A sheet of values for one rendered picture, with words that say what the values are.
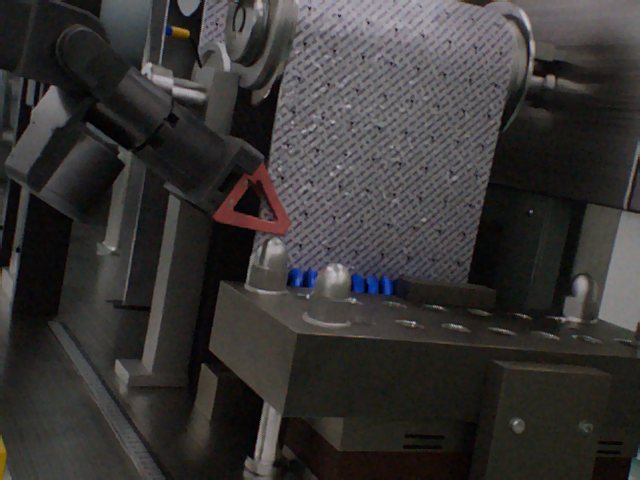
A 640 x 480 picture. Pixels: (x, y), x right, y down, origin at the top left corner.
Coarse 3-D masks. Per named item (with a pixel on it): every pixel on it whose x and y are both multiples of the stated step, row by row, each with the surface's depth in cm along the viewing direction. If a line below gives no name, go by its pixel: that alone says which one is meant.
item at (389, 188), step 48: (288, 96) 81; (336, 96) 83; (288, 144) 81; (336, 144) 83; (384, 144) 86; (432, 144) 88; (480, 144) 90; (288, 192) 82; (336, 192) 84; (384, 192) 87; (432, 192) 89; (480, 192) 91; (288, 240) 83; (336, 240) 85; (384, 240) 88; (432, 240) 90
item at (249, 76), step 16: (272, 0) 81; (272, 16) 81; (272, 32) 80; (512, 32) 92; (272, 48) 80; (240, 64) 86; (256, 64) 83; (272, 64) 81; (512, 64) 91; (240, 80) 86; (256, 80) 83; (512, 80) 91
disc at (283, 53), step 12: (288, 0) 80; (288, 12) 79; (288, 24) 79; (288, 36) 79; (288, 48) 79; (276, 60) 81; (276, 72) 80; (264, 84) 82; (276, 84) 81; (240, 96) 88; (252, 96) 85; (264, 96) 82
